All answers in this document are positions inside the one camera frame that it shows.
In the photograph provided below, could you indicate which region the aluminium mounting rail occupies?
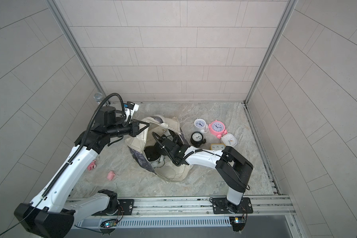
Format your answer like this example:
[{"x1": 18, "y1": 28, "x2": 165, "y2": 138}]
[{"x1": 44, "y1": 194, "x2": 297, "y2": 221}]

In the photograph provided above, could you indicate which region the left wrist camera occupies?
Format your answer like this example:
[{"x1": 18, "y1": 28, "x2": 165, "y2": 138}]
[{"x1": 124, "y1": 101, "x2": 139, "y2": 121}]

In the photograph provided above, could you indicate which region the yellow rectangular alarm clock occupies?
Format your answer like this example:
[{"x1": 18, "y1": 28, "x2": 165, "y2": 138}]
[{"x1": 210, "y1": 143, "x2": 226, "y2": 151}]

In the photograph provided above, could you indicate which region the small pink eraser piece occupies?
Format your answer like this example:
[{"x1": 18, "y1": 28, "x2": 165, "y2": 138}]
[{"x1": 107, "y1": 171, "x2": 116, "y2": 181}]

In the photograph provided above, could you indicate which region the small white alarm clock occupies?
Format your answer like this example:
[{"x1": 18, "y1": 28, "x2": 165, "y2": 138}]
[{"x1": 221, "y1": 133, "x2": 238, "y2": 147}]

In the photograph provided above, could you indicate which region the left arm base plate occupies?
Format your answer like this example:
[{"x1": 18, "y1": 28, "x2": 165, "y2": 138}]
[{"x1": 92, "y1": 199, "x2": 135, "y2": 216}]

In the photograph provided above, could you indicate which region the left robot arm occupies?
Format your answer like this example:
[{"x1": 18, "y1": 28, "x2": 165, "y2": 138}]
[{"x1": 14, "y1": 102, "x2": 149, "y2": 238}]

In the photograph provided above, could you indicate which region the silver clock black back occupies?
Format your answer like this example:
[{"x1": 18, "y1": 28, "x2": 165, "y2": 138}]
[{"x1": 144, "y1": 146, "x2": 165, "y2": 168}]

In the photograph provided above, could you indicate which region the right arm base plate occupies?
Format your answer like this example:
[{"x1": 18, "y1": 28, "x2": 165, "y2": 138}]
[{"x1": 209, "y1": 197, "x2": 253, "y2": 214}]

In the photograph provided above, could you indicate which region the glitter microphone on stand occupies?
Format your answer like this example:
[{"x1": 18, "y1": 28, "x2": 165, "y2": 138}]
[{"x1": 93, "y1": 92, "x2": 105, "y2": 105}]

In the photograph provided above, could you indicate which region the white twin-bell alarm clock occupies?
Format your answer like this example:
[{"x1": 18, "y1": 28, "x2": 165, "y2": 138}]
[{"x1": 194, "y1": 118, "x2": 209, "y2": 133}]

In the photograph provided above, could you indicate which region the circuit board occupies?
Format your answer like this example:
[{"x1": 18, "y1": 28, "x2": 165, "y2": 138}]
[
  {"x1": 229, "y1": 217, "x2": 247, "y2": 232},
  {"x1": 100, "y1": 219, "x2": 118, "y2": 229}
]

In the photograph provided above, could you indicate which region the right circuit board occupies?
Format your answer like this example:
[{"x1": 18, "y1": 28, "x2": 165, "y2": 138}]
[{"x1": 229, "y1": 217, "x2": 247, "y2": 232}]

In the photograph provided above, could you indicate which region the black alarm clock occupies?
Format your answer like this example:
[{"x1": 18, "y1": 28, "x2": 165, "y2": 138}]
[{"x1": 190, "y1": 132, "x2": 206, "y2": 148}]

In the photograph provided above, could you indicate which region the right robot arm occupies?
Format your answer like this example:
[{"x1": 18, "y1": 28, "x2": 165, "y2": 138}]
[{"x1": 153, "y1": 133, "x2": 253, "y2": 214}]

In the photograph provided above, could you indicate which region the beige canvas tote bag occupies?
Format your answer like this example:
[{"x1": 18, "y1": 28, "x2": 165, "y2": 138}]
[{"x1": 126, "y1": 115, "x2": 192, "y2": 182}]

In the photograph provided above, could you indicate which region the small pink toy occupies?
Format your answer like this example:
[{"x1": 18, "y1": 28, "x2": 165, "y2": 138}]
[{"x1": 87, "y1": 160, "x2": 96, "y2": 171}]

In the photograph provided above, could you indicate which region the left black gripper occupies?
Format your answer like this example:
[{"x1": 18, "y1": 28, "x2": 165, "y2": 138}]
[{"x1": 106, "y1": 118, "x2": 150, "y2": 139}]

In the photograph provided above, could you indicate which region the left circuit board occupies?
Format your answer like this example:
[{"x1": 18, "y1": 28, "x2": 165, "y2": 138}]
[{"x1": 100, "y1": 219, "x2": 118, "y2": 229}]

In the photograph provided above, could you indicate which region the pink alarm clock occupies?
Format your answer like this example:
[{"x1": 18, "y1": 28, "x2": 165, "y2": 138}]
[{"x1": 208, "y1": 120, "x2": 228, "y2": 139}]

